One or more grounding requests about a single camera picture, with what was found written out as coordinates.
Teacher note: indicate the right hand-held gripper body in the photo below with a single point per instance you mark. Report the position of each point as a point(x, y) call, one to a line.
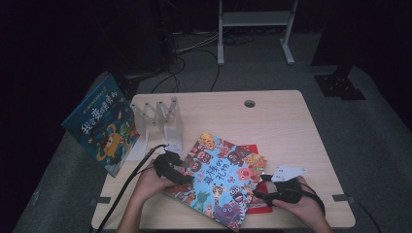
point(288, 191)

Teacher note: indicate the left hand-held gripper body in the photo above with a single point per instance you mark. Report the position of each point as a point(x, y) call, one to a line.
point(166, 163)

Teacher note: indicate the red picture book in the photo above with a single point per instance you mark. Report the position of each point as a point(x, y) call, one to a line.
point(259, 204)

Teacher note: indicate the colourful animal picture book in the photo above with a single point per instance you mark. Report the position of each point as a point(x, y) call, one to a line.
point(220, 181)

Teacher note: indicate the person's right hand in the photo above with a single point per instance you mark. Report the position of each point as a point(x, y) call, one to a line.
point(307, 207)

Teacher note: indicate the person's left hand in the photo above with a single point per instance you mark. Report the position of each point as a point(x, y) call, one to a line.
point(147, 186)

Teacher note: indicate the grey table edge clip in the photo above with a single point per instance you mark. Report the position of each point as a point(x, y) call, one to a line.
point(100, 200)
point(341, 198)

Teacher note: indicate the dark blue picture book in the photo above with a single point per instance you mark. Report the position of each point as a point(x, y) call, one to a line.
point(97, 129)

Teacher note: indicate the black stand base plate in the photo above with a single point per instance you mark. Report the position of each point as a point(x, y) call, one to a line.
point(340, 87)

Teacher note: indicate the white metal table frame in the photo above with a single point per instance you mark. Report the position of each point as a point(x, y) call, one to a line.
point(256, 18)

